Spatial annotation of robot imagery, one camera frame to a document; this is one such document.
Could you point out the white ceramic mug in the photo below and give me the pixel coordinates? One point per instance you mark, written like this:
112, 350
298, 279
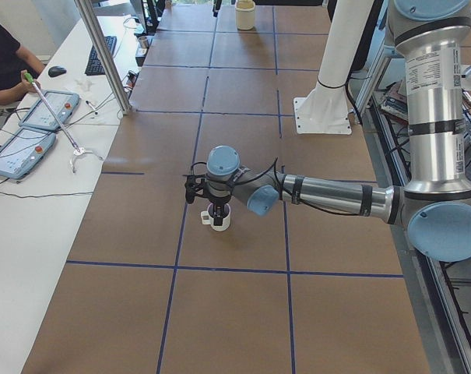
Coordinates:
216, 216

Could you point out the white camera pedestal column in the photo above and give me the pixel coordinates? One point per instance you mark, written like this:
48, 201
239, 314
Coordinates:
324, 110

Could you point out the person in black shirt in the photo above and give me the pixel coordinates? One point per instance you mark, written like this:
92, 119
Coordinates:
15, 61

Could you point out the small metal cup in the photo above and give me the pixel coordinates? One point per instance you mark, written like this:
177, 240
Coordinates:
143, 42

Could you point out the silver reacher grabber stick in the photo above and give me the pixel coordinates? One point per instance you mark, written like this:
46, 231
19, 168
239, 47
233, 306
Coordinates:
78, 151

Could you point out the white plastic bin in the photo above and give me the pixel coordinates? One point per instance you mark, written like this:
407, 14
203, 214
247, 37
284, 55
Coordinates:
245, 14

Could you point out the black computer mouse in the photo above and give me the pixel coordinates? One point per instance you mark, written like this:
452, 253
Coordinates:
55, 71

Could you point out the aluminium frame post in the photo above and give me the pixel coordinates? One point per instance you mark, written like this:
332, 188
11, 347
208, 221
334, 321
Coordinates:
97, 37

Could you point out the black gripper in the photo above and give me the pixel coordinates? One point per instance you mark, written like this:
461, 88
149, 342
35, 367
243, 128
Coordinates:
218, 202

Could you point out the near blue teach pendant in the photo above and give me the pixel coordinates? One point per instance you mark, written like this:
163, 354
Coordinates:
21, 153

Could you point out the stack of books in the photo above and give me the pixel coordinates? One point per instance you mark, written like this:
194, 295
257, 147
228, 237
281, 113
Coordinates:
394, 104

